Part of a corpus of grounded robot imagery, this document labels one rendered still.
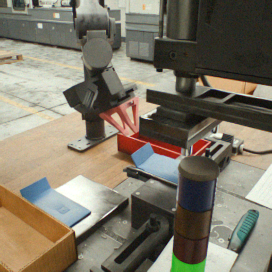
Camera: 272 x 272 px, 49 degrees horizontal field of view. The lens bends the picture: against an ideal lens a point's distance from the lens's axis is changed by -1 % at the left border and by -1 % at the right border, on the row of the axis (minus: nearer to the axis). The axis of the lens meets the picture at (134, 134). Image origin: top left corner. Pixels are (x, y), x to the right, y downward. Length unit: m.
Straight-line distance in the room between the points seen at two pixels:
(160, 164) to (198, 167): 0.40
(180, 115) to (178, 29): 0.14
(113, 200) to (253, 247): 0.30
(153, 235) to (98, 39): 0.37
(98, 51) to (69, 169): 0.38
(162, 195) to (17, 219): 0.32
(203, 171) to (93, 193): 0.47
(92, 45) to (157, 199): 0.32
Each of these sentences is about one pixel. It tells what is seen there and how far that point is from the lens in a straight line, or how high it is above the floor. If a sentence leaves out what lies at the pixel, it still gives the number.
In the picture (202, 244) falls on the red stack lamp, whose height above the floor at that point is 1.11.
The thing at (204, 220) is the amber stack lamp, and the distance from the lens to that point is 0.31.
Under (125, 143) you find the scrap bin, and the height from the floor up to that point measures 0.94.
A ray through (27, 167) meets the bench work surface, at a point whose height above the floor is 0.90.
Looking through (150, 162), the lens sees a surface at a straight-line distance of 0.69.
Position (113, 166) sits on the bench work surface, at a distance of 0.86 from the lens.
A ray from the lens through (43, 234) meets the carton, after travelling 0.65.
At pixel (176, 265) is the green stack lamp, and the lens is 0.36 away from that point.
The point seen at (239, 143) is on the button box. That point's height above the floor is 0.93.
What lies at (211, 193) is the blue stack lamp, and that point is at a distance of 0.29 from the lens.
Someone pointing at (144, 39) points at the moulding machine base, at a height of 0.50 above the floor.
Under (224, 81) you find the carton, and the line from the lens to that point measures 2.92.
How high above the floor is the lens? 1.34
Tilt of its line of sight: 25 degrees down
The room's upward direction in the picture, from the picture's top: straight up
